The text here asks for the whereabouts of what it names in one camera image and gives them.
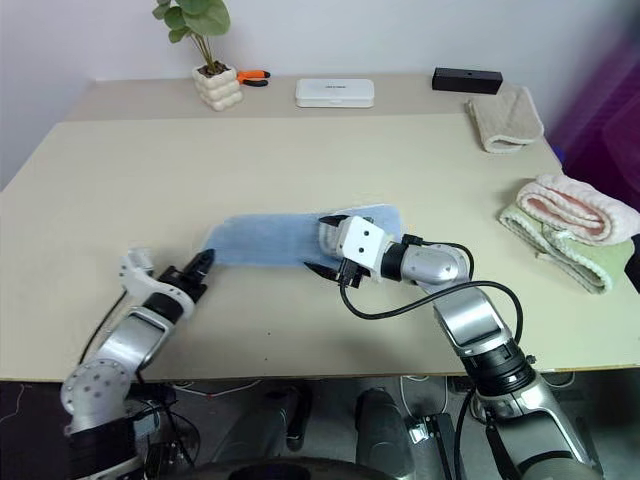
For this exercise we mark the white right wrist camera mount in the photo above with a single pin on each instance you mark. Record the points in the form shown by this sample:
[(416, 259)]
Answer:
[(362, 242)]

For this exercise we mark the folded pink towel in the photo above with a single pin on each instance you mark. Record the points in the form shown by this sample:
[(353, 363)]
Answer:
[(575, 207)]

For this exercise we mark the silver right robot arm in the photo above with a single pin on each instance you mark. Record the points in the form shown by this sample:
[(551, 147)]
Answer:
[(475, 320)]

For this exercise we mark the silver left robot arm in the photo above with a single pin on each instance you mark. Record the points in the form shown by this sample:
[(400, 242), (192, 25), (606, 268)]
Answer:
[(125, 345)]

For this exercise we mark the folded green towel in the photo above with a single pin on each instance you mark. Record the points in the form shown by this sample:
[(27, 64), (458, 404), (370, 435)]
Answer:
[(575, 255)]

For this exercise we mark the white bubble plant pot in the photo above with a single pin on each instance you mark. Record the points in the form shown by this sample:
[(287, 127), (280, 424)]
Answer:
[(217, 90)]

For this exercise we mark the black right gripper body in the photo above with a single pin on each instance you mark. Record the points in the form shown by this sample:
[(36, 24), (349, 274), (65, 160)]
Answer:
[(350, 275)]

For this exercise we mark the dark curved robot base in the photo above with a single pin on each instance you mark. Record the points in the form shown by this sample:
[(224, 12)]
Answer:
[(295, 470)]

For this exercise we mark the purple fabric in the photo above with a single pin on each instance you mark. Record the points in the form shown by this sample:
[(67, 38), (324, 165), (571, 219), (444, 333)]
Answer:
[(605, 125)]

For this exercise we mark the black rectangular box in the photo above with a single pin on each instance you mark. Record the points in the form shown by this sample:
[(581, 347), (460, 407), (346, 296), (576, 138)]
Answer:
[(467, 80)]

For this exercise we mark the dark rounded shape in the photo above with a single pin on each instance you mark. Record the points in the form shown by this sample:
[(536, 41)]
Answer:
[(382, 430)]

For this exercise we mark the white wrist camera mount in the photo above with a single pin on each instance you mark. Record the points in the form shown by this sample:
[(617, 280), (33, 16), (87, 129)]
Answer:
[(145, 282), (362, 242)]

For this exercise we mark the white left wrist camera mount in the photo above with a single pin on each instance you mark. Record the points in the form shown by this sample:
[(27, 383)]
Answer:
[(145, 282)]

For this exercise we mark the white flat plastic box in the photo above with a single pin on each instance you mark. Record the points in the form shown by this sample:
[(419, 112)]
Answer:
[(334, 93)]

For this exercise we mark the green leafy plant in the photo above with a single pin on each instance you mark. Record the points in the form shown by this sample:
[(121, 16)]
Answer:
[(192, 17)]

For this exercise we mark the blue towel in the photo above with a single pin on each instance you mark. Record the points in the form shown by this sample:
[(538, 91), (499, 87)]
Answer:
[(270, 240)]

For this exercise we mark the folded beige towel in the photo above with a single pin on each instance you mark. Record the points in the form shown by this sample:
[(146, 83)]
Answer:
[(505, 120)]

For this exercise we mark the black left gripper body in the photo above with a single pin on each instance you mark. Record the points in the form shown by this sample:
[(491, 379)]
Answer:
[(182, 282)]

